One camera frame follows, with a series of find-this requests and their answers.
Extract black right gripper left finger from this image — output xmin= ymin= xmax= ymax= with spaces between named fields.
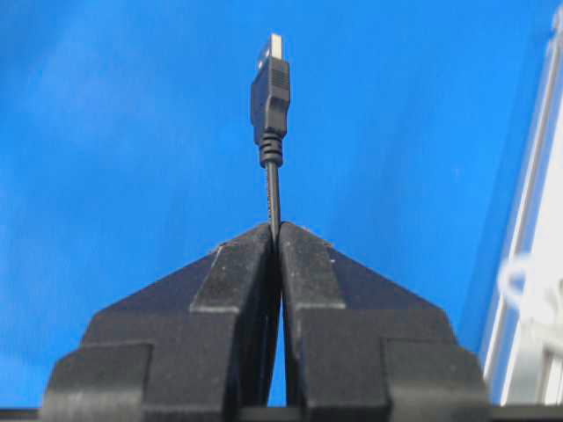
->
xmin=41 ymin=224 xmax=279 ymax=421

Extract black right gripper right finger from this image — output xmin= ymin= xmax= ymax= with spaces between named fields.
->
xmin=278 ymin=222 xmax=489 ymax=421

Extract black USB cable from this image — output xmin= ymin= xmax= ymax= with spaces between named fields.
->
xmin=249 ymin=33 xmax=291 ymax=251

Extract aluminium extrusion frame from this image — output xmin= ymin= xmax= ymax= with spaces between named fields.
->
xmin=479 ymin=8 xmax=562 ymax=405

